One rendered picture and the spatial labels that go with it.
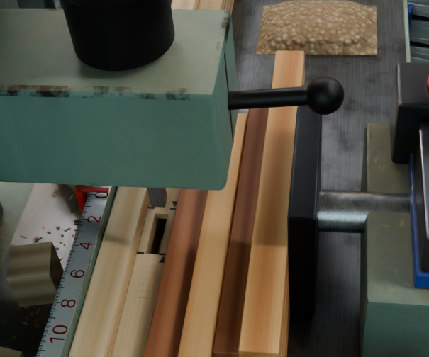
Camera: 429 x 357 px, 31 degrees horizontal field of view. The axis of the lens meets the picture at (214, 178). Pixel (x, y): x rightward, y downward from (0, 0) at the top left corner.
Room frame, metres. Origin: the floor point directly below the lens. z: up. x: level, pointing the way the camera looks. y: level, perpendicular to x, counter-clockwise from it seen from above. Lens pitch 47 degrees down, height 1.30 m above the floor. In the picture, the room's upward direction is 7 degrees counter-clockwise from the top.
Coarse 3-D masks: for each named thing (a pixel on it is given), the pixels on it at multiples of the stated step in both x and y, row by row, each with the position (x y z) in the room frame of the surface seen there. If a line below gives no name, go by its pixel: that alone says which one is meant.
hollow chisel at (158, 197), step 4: (148, 188) 0.31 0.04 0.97; (152, 188) 0.31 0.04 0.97; (156, 188) 0.31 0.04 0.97; (160, 188) 0.31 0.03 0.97; (164, 188) 0.32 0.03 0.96; (148, 192) 0.31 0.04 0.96; (152, 192) 0.31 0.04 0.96; (156, 192) 0.31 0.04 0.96; (160, 192) 0.31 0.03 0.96; (164, 192) 0.32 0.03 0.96; (152, 196) 0.31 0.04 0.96; (156, 196) 0.31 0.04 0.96; (160, 196) 0.31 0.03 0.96; (164, 196) 0.32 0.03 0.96; (152, 200) 0.31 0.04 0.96; (156, 200) 0.31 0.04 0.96; (160, 200) 0.31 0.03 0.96; (164, 200) 0.31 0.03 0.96; (152, 204) 0.31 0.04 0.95; (156, 204) 0.31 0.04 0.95; (160, 204) 0.31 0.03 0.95; (164, 204) 0.31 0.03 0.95
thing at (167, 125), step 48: (0, 48) 0.33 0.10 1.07; (48, 48) 0.33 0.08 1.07; (192, 48) 0.31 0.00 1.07; (0, 96) 0.30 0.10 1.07; (48, 96) 0.29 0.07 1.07; (96, 96) 0.29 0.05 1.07; (144, 96) 0.28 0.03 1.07; (192, 96) 0.28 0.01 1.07; (0, 144) 0.30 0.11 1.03; (48, 144) 0.29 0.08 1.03; (96, 144) 0.29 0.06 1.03; (144, 144) 0.28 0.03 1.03; (192, 144) 0.28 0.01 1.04
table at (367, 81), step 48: (240, 0) 0.60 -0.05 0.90; (288, 0) 0.59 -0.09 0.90; (336, 0) 0.58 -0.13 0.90; (384, 0) 0.57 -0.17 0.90; (240, 48) 0.53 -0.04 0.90; (384, 48) 0.50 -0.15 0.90; (384, 96) 0.44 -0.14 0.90; (336, 144) 0.40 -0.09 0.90; (336, 240) 0.31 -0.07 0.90; (336, 288) 0.27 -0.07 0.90; (336, 336) 0.24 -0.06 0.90
